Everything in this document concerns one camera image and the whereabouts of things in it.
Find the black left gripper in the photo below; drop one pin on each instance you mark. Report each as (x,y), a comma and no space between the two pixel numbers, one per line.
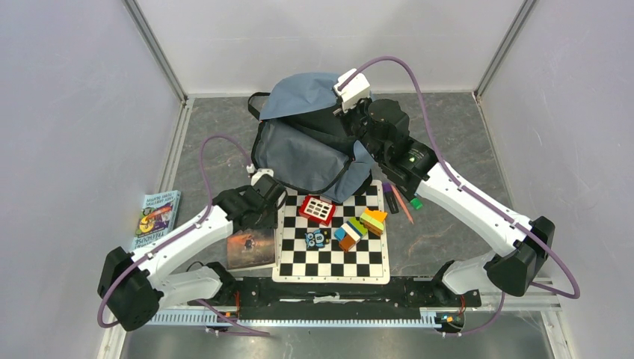
(271,221)

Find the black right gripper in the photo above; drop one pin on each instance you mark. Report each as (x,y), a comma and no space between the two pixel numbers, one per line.
(346,117)

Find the dark Tale of Two Cities book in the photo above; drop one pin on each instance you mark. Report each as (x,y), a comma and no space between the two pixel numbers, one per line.
(251,249)

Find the blue grey backpack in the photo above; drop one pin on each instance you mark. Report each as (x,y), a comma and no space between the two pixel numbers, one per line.
(304,143)

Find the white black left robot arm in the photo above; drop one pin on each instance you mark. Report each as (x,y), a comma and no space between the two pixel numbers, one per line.
(135,285)

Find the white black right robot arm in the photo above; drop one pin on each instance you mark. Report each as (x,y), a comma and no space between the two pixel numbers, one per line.
(516,242)

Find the red toy block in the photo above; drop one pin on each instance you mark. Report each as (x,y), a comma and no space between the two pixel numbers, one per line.
(316,210)

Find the black white chess mat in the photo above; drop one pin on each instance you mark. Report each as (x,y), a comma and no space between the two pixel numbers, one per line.
(366,263)

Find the blue owl toy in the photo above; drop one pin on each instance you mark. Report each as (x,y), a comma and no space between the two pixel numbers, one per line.
(317,239)

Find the purple highlighter marker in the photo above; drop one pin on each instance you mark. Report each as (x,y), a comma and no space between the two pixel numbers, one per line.
(390,198)

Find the multicolour toy brick stack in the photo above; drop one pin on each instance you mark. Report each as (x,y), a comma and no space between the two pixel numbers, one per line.
(371,221)

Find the colourful treehouse book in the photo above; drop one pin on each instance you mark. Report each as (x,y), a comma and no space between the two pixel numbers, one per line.
(157,218)

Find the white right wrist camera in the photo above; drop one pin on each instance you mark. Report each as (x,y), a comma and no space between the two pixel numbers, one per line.
(356,90)

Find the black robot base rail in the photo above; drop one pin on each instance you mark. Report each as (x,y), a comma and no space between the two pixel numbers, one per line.
(402,299)

